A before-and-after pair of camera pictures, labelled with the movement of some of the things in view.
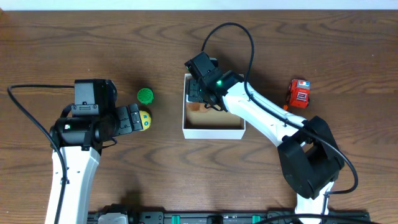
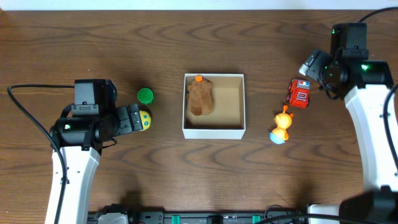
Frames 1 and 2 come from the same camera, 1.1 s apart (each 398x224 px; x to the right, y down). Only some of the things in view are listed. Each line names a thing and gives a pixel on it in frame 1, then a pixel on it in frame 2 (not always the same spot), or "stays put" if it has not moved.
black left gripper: x=125 y=120 stays put
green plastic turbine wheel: x=145 y=96 stays put
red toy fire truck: x=298 y=93 stays put
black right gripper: x=193 y=91 to x=313 y=67
